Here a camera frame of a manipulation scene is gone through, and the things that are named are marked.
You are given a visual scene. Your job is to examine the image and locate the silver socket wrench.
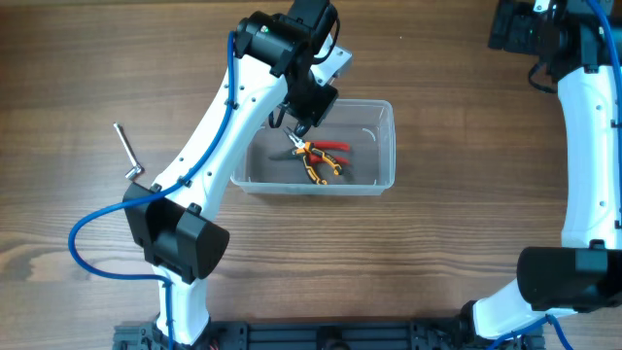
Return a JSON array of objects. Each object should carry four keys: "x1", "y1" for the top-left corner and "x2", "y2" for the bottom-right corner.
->
[{"x1": 113, "y1": 122, "x2": 144, "y2": 181}]

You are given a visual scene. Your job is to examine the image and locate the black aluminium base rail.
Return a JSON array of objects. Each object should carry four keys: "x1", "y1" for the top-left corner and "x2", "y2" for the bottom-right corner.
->
[{"x1": 112, "y1": 318, "x2": 546, "y2": 350}]

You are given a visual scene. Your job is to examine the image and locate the orange black long-nose pliers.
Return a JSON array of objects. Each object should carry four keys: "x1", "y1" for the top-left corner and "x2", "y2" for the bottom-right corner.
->
[{"x1": 284, "y1": 127, "x2": 343, "y2": 185}]

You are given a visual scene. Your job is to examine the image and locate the left blue cable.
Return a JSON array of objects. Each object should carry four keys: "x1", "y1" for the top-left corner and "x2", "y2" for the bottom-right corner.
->
[{"x1": 67, "y1": 29, "x2": 239, "y2": 350}]

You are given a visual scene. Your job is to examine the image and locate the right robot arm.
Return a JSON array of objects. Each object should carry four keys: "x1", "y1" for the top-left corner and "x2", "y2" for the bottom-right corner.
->
[{"x1": 466, "y1": 0, "x2": 621, "y2": 347}]

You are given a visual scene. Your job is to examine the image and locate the clear plastic storage container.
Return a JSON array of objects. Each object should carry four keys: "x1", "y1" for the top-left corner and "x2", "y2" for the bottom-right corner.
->
[{"x1": 230, "y1": 99, "x2": 396, "y2": 196}]

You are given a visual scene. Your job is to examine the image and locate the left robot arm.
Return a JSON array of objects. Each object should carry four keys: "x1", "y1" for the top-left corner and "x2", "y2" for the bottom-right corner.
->
[{"x1": 122, "y1": 1, "x2": 351, "y2": 349}]

